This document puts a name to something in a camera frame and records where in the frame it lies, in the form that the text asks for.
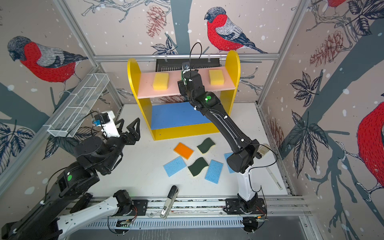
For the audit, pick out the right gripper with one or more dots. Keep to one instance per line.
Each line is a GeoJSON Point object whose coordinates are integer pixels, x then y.
{"type": "Point", "coordinates": [181, 88]}

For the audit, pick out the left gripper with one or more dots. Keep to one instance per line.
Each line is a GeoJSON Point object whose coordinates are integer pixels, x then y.
{"type": "Point", "coordinates": [135, 134]}

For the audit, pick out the yellow sponge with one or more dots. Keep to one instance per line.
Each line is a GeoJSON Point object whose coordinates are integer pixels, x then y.
{"type": "Point", "coordinates": [161, 81]}
{"type": "Point", "coordinates": [216, 77]}

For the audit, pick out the orange sponge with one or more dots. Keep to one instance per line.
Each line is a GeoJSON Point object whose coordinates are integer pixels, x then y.
{"type": "Point", "coordinates": [184, 151]}

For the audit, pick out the dark green wavy sponge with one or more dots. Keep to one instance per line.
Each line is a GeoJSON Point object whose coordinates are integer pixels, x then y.
{"type": "Point", "coordinates": [205, 146]}
{"type": "Point", "coordinates": [198, 165]}

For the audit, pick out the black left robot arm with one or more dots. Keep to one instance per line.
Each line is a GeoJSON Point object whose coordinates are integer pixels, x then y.
{"type": "Point", "coordinates": [93, 156]}

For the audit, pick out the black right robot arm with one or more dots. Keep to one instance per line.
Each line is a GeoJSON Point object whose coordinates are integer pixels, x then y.
{"type": "Point", "coordinates": [244, 149]}

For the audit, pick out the blue lower shelf board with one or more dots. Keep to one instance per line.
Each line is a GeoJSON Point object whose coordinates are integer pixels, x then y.
{"type": "Point", "coordinates": [176, 115]}

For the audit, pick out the pink upper shelf board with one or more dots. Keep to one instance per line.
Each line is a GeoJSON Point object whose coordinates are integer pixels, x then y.
{"type": "Point", "coordinates": [146, 83]}

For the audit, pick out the black vent panel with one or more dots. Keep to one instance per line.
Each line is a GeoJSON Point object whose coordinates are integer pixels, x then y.
{"type": "Point", "coordinates": [176, 64]}

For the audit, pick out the light blue sponge left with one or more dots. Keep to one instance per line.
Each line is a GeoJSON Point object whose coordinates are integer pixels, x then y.
{"type": "Point", "coordinates": [175, 166]}

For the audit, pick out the black silver handheld tool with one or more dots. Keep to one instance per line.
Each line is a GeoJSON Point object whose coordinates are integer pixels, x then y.
{"type": "Point", "coordinates": [169, 202]}

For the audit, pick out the light blue sponge middle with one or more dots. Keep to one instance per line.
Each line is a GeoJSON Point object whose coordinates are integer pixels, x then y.
{"type": "Point", "coordinates": [214, 172]}

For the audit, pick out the seasoning jar right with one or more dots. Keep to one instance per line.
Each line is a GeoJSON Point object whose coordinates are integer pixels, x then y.
{"type": "Point", "coordinates": [263, 150]}

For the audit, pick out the clear plastic ruler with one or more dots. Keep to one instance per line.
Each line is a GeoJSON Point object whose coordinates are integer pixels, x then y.
{"type": "Point", "coordinates": [274, 178]}

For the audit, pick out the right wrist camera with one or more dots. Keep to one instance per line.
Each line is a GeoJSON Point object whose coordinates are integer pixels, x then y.
{"type": "Point", "coordinates": [186, 66]}

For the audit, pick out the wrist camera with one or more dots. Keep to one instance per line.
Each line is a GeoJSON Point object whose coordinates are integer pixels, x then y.
{"type": "Point", "coordinates": [186, 66]}
{"type": "Point", "coordinates": [105, 120]}

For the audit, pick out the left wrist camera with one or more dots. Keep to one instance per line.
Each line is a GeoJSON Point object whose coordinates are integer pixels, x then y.
{"type": "Point", "coordinates": [105, 120]}

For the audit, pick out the yellow shelf frame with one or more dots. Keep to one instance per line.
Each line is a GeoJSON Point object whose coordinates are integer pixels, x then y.
{"type": "Point", "coordinates": [232, 65]}

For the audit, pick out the white wire mesh basket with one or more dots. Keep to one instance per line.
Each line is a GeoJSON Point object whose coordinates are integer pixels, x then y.
{"type": "Point", "coordinates": [80, 104]}

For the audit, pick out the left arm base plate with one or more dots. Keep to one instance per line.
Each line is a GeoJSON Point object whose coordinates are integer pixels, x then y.
{"type": "Point", "coordinates": [135, 208]}

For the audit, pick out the black clamp handle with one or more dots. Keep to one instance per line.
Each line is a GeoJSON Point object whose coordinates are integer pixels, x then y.
{"type": "Point", "coordinates": [82, 203]}

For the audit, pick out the perforated aluminium rail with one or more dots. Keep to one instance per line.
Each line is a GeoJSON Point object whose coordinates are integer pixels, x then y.
{"type": "Point", "coordinates": [171, 223]}

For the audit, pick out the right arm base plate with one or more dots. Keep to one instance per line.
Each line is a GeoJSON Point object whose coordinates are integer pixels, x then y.
{"type": "Point", "coordinates": [240, 207]}

